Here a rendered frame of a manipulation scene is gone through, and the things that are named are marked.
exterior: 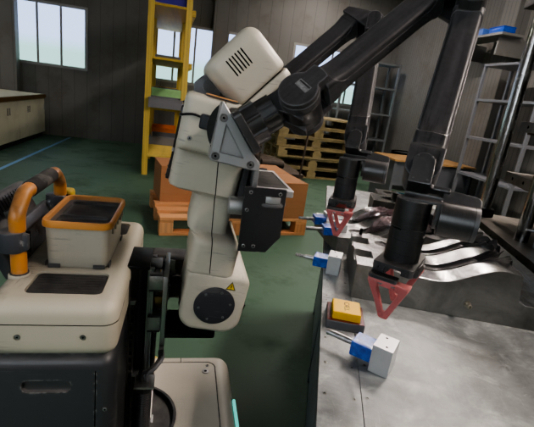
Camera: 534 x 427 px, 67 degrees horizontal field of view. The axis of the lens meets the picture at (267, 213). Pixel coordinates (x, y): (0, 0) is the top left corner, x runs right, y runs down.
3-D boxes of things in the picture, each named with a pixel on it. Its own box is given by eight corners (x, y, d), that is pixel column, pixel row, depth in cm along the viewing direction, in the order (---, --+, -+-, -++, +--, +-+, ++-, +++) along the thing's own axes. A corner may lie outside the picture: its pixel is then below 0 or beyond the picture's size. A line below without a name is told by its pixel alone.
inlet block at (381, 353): (319, 348, 78) (324, 324, 76) (330, 337, 82) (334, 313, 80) (386, 379, 71) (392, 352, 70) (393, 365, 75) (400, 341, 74)
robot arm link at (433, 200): (399, 186, 69) (397, 191, 64) (442, 194, 67) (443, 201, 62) (391, 224, 71) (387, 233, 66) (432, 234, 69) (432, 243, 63)
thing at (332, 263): (292, 265, 114) (294, 247, 113) (295, 259, 119) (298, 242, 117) (337, 276, 111) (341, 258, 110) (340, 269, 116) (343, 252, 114)
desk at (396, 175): (464, 213, 577) (476, 168, 558) (384, 207, 550) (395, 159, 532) (436, 201, 638) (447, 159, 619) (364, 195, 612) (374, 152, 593)
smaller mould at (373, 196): (370, 214, 181) (373, 199, 179) (367, 206, 195) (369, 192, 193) (415, 222, 179) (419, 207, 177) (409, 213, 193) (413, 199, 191)
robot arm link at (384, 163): (350, 145, 113) (349, 128, 105) (392, 151, 110) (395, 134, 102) (340, 183, 110) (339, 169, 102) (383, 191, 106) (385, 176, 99)
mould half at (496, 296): (350, 296, 100) (360, 246, 96) (346, 258, 125) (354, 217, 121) (564, 336, 95) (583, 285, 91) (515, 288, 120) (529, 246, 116)
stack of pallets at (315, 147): (271, 175, 660) (280, 113, 632) (259, 164, 751) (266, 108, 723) (351, 182, 694) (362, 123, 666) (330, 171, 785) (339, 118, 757)
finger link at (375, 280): (408, 314, 71) (421, 265, 68) (398, 331, 65) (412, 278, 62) (371, 301, 74) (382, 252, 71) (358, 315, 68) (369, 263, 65)
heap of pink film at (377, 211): (368, 235, 132) (373, 212, 130) (350, 218, 149) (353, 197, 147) (440, 240, 137) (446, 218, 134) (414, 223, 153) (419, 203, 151)
